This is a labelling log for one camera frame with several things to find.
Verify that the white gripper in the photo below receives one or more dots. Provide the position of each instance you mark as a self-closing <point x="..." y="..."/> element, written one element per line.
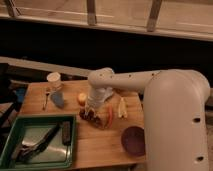
<point x="95" y="99"/>

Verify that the dark purple grape bunch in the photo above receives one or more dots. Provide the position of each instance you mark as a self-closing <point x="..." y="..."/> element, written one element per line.
<point x="95" y="120"/>

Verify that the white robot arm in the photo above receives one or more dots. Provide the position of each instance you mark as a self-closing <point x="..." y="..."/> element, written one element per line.
<point x="174" y="114"/>

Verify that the red chili pepper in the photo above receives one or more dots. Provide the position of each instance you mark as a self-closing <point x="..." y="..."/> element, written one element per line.
<point x="110" y="117"/>

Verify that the yellow apple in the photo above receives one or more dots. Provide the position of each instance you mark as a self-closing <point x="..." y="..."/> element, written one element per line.
<point x="81" y="99"/>

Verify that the yellow banana piece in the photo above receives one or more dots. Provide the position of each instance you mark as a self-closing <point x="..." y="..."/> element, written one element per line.
<point x="122" y="110"/>

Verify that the dark rectangular block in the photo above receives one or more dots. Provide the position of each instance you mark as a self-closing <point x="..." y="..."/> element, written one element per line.
<point x="66" y="133"/>

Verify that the purple bowl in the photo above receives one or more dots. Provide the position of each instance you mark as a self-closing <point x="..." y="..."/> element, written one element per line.
<point x="133" y="141"/>

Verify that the small metal fork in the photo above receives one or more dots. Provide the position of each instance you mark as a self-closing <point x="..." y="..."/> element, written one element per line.
<point x="47" y="93"/>

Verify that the white paper cup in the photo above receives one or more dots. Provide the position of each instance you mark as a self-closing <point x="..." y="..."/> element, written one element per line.
<point x="54" y="79"/>

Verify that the green plastic tray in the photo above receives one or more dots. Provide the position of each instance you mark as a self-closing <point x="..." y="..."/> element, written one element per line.
<point x="29" y="130"/>

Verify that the black tongs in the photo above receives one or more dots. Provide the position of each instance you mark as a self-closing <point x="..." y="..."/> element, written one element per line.
<point x="23" y="153"/>

